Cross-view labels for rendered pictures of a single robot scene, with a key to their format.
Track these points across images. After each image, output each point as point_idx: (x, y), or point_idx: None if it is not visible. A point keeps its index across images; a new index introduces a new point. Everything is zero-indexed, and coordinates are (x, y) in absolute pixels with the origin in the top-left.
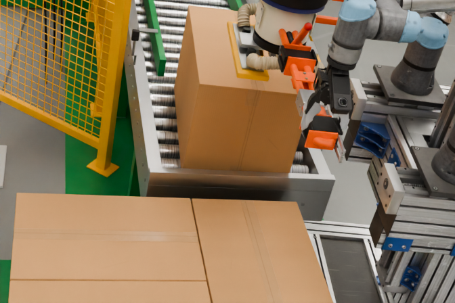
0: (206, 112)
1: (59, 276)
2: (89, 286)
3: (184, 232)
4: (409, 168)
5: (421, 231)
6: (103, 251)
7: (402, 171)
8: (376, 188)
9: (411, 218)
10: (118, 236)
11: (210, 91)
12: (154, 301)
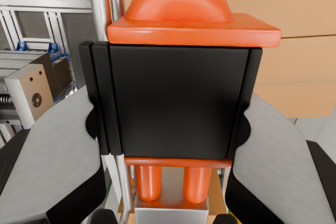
0: (211, 187)
1: (326, 38)
2: (305, 30)
3: None
4: (13, 133)
5: (5, 54)
6: (284, 66)
7: (12, 118)
8: (53, 104)
9: (10, 61)
10: (268, 82)
11: (214, 208)
12: (258, 16)
